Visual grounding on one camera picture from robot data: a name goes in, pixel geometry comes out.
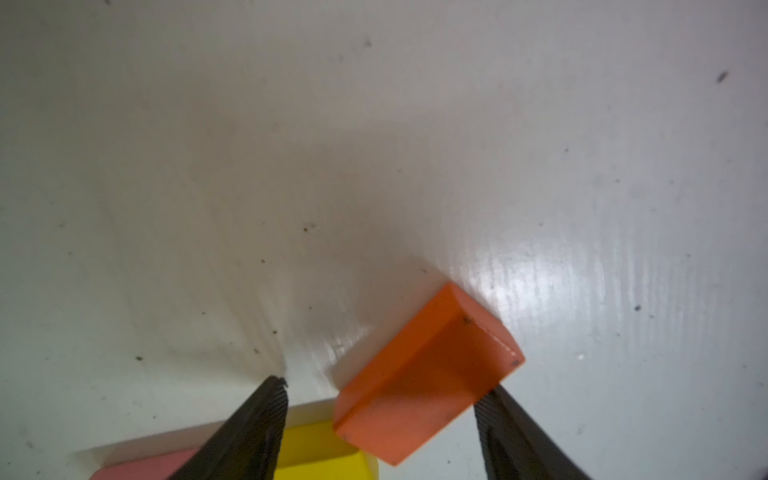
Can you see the yellow block in row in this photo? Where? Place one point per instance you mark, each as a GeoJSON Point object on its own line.
{"type": "Point", "coordinates": [315, 452]}

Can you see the pink block in row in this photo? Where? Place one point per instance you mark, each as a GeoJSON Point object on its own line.
{"type": "Point", "coordinates": [157, 467]}

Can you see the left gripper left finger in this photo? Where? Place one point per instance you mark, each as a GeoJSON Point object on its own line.
{"type": "Point", "coordinates": [247, 445]}

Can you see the orange block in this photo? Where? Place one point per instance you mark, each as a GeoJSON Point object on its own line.
{"type": "Point", "coordinates": [443, 361]}

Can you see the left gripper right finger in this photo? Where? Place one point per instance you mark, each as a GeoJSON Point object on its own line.
{"type": "Point", "coordinates": [514, 446]}

